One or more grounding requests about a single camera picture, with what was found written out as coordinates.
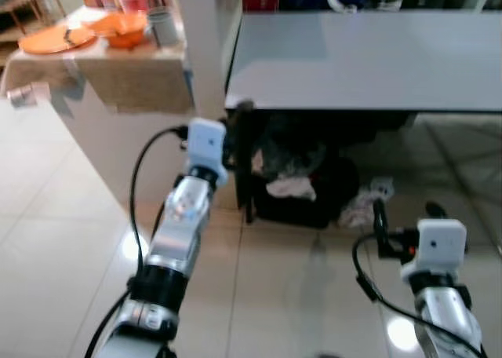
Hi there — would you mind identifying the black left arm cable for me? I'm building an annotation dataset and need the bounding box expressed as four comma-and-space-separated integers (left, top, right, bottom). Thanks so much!
82, 125, 191, 358

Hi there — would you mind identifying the pale crumpled floor cloth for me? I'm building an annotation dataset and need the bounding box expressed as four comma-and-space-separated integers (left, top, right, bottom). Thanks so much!
339, 177, 396, 230

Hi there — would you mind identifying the beige woven tablecloth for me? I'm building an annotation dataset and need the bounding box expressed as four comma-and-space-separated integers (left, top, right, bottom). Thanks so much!
0, 36, 195, 115

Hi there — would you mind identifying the orange plastic bowl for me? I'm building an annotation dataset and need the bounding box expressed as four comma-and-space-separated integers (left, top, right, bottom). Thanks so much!
91, 11, 149, 49

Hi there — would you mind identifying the white cloth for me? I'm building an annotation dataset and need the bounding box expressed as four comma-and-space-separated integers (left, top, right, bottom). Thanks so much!
266, 175, 318, 203

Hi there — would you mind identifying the wooden chair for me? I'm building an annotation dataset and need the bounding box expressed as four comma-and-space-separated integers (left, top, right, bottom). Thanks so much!
0, 0, 48, 37

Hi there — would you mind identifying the orange plastic plate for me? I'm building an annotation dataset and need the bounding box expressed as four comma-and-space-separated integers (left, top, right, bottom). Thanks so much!
17, 24, 97, 56

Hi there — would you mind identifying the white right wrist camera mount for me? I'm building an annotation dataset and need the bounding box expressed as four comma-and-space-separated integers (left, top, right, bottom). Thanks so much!
413, 219, 468, 277

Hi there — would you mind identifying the grey plastic mug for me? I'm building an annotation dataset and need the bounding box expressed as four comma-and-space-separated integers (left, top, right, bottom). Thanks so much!
146, 7, 182, 49

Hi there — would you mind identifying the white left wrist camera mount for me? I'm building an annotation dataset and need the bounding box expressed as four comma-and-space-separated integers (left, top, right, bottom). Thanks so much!
187, 119, 229, 175

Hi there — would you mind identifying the red container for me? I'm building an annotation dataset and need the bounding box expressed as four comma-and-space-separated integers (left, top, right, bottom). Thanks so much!
118, 0, 155, 14

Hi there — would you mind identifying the black bin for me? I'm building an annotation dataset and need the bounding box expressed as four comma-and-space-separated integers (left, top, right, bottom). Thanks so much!
251, 115, 362, 230

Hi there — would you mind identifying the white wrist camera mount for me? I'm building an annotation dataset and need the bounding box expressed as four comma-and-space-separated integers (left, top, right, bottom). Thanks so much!
413, 219, 468, 277
187, 119, 229, 175

